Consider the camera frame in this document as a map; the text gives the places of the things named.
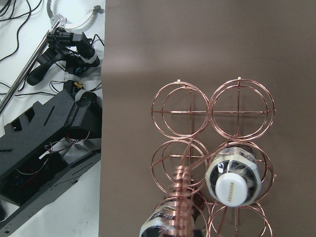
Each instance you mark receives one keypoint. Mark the copper wire bottle basket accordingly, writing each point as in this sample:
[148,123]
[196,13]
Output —
[197,127]

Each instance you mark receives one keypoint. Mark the tea bottle white cap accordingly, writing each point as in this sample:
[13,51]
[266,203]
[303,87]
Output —
[233,177]
[175,216]

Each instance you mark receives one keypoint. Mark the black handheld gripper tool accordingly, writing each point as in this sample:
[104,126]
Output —
[75,49]

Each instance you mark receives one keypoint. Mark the chrome metal rod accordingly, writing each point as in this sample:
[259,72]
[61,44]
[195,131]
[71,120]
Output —
[59,20]

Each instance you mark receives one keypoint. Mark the black device frame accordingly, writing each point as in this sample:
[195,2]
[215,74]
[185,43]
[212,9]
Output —
[45,150]

